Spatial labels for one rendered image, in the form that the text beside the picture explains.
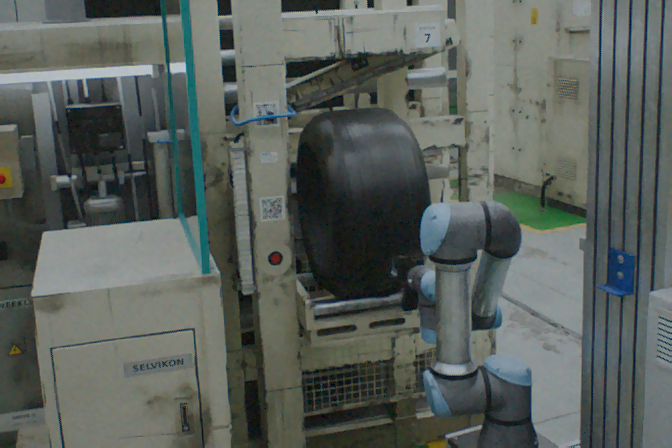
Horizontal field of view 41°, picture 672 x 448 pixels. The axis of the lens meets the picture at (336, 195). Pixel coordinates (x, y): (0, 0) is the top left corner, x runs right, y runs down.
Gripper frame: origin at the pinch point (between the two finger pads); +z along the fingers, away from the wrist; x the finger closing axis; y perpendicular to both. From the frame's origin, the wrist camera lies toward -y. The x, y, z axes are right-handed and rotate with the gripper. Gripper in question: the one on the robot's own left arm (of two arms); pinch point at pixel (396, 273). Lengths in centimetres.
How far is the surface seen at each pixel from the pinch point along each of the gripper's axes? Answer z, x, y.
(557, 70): 398, -274, 63
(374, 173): -3.0, 5.7, 30.9
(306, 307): 8.4, 26.7, -8.6
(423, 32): 36, -27, 73
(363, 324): 10.9, 8.6, -17.0
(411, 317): 10.9, -7.3, -17.0
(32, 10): 920, 149, 191
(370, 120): 10.4, 1.6, 46.0
